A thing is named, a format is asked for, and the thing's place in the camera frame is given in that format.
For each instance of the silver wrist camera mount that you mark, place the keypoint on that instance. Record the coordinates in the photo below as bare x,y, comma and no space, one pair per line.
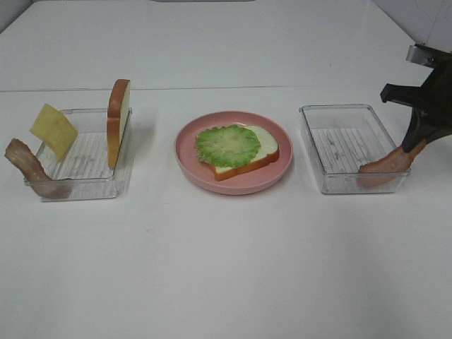
424,56

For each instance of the right clear plastic tray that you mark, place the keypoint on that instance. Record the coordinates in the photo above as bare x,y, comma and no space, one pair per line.
339,140

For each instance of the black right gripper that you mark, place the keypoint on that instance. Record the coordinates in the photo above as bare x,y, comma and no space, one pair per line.
429,102

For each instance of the left clear plastic tray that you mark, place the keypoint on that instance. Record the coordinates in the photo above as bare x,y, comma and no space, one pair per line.
84,173

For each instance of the yellow cheese slice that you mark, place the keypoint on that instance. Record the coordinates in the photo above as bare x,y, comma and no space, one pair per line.
53,128

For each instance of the bread slice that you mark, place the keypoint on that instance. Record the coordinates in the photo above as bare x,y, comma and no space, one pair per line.
268,153
117,113

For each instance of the pink round plate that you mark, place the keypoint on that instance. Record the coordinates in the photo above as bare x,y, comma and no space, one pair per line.
247,183

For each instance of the clear plastic tray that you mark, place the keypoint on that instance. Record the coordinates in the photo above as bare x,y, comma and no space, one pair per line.
339,140
84,173

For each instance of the bacon strip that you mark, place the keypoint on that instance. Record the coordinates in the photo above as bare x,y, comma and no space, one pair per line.
383,170
19,154

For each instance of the green lettuce leaf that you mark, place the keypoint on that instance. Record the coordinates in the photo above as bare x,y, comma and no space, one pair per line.
228,146

